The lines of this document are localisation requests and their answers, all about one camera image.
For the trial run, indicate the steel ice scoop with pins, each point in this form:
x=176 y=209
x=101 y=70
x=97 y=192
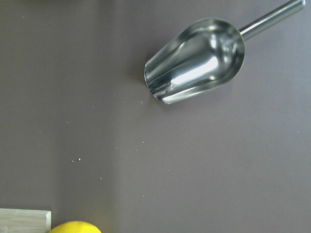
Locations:
x=207 y=54

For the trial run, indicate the whole lemon outer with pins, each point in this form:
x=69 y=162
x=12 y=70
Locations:
x=75 y=227

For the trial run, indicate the wooden cutting board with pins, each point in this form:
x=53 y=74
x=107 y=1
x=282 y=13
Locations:
x=24 y=221

